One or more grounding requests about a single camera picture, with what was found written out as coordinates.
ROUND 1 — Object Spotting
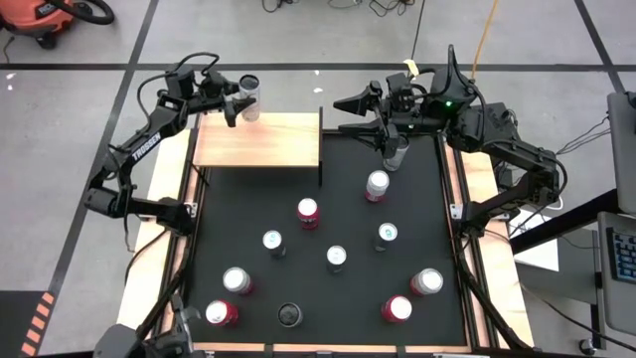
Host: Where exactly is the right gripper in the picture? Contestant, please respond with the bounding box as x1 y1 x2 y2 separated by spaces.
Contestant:
331 81 436 160

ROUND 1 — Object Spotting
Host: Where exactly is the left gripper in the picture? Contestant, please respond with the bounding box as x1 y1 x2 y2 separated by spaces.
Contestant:
196 82 257 128

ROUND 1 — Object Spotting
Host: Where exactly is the white pink soda can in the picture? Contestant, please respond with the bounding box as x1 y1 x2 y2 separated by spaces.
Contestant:
222 266 255 297
365 169 392 204
408 267 445 298

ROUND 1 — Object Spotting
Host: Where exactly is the orange Fanta can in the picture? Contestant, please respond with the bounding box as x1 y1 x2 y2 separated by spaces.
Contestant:
296 197 321 231

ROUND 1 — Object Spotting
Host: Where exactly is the silver blue Red Bull can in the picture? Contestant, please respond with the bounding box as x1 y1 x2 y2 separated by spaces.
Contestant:
325 244 349 275
373 221 399 254
261 229 288 260

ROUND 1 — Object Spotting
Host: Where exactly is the black table mat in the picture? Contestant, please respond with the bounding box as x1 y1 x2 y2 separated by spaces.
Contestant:
187 129 468 347

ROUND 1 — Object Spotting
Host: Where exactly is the red soda can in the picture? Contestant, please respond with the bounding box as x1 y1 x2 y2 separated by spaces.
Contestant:
380 294 414 325
204 298 239 327

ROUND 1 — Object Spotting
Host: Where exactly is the orange shop vacuum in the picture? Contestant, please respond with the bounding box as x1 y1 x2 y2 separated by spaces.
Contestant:
0 0 76 50

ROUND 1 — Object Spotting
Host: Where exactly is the white paper sheet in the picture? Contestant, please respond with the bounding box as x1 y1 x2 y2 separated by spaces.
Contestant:
509 208 561 272

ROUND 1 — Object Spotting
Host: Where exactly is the black stand beam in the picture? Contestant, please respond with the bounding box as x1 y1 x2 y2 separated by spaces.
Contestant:
509 188 620 255

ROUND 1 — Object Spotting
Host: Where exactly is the black orange striped floor ramp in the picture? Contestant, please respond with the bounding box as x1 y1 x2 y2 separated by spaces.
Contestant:
0 289 57 358

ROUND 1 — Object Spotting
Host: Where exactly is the grey laptop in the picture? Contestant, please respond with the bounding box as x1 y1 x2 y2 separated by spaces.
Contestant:
595 90 636 337

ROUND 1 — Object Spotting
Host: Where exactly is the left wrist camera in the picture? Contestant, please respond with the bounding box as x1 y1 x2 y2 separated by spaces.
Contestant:
203 68 226 91

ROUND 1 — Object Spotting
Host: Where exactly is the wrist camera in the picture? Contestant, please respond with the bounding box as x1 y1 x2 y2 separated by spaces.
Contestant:
386 72 414 98
203 68 226 91

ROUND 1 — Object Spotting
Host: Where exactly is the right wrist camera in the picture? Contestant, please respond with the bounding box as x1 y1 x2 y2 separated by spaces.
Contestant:
386 72 414 98

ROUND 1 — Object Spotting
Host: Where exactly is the wooden shelf with black frame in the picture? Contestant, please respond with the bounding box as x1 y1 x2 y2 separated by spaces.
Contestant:
191 105 325 188

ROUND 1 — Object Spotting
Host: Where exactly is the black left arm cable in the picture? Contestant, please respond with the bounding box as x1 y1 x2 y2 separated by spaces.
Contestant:
171 51 222 76

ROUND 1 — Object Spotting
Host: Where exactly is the black hanging cable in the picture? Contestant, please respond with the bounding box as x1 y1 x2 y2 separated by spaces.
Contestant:
409 0 427 66

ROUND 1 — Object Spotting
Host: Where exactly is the yellow hanging cable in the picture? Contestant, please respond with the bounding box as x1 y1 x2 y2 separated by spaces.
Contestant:
469 0 500 81

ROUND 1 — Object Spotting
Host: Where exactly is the black vacuum hose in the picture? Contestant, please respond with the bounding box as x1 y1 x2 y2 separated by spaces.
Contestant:
49 0 116 26

